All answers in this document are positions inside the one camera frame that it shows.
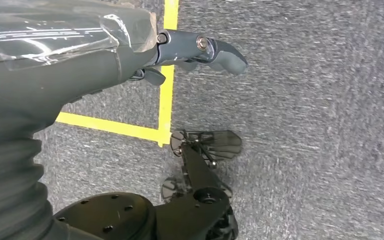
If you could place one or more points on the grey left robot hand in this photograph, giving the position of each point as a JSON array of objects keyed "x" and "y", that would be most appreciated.
[{"x": 46, "y": 73}]

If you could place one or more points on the yellow floor tape line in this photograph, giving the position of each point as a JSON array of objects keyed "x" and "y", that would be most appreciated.
[{"x": 165, "y": 99}]

